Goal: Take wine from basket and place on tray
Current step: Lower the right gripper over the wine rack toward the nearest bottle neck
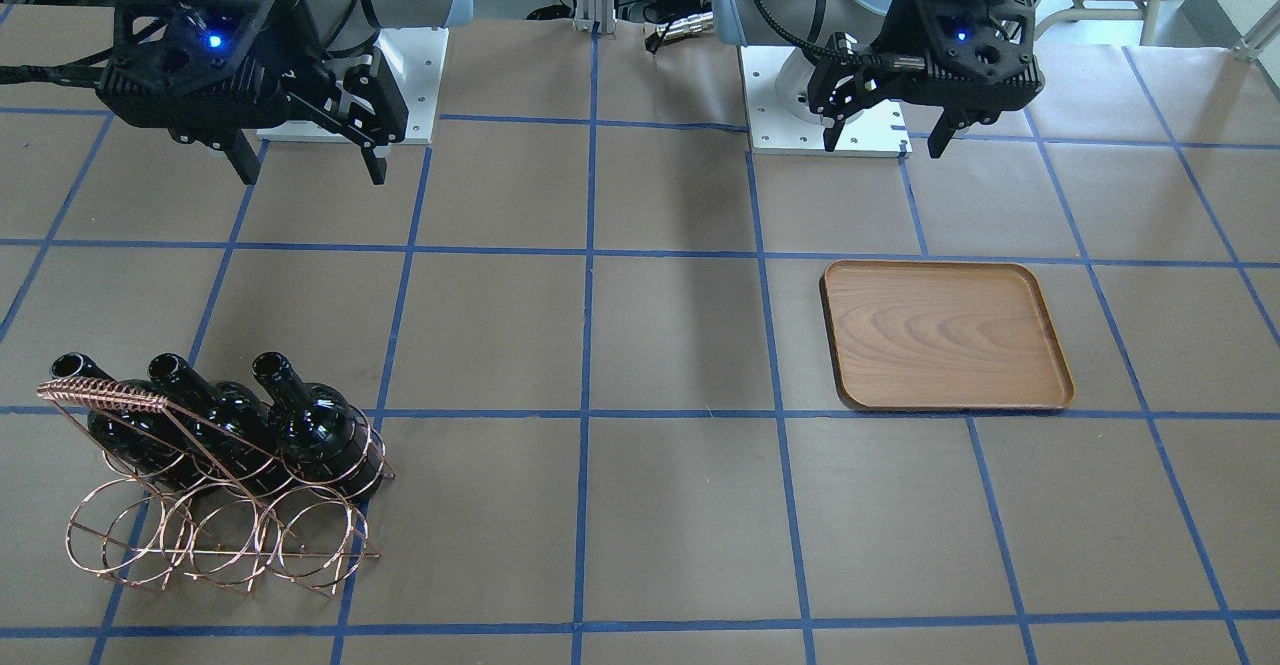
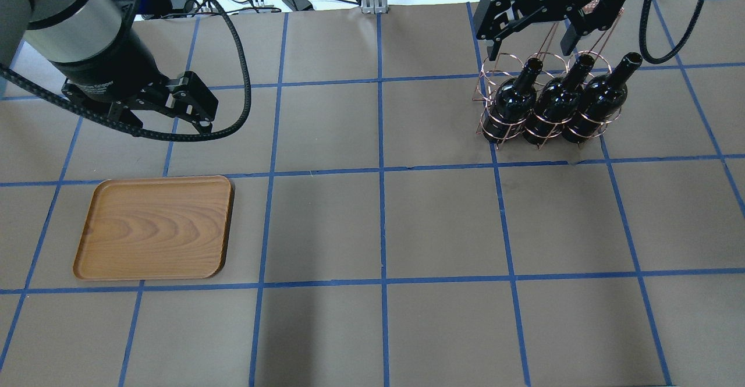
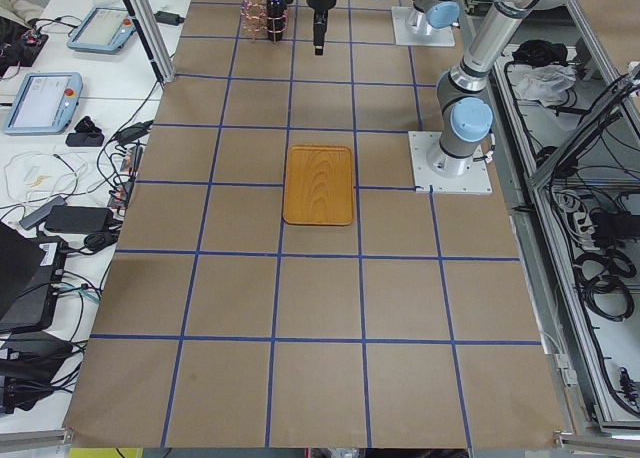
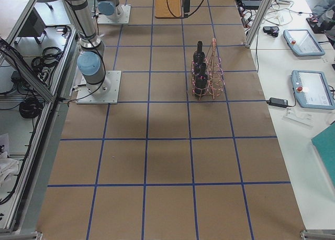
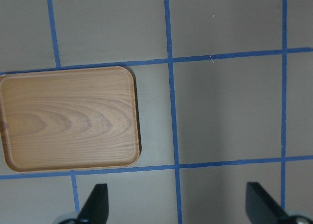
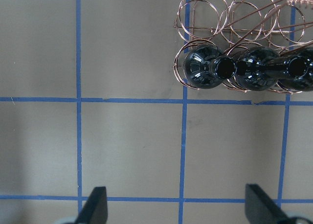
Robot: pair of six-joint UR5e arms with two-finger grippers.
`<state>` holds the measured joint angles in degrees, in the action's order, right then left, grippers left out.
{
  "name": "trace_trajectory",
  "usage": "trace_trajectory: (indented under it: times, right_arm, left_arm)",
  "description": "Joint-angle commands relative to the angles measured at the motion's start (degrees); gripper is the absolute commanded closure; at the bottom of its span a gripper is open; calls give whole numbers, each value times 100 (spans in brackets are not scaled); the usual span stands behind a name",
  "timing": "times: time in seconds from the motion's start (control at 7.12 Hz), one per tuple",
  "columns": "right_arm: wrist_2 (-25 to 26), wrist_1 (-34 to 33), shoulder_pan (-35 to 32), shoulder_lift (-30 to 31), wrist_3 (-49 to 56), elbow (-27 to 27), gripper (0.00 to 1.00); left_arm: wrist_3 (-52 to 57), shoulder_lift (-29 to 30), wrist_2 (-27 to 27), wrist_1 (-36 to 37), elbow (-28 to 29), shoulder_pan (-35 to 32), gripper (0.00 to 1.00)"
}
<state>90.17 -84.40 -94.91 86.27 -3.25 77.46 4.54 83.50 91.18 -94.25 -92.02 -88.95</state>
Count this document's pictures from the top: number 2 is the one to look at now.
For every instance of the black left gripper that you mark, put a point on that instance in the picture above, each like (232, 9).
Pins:
(114, 63)

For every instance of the dark wine bottle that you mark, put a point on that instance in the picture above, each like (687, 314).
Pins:
(511, 105)
(602, 97)
(557, 103)

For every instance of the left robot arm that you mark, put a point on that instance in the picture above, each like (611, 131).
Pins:
(111, 77)

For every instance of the wooden tray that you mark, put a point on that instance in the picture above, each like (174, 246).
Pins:
(164, 228)

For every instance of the black power adapter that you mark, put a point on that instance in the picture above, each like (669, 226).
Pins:
(299, 5)

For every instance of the copper wire bottle basket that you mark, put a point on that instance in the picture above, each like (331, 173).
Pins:
(507, 65)

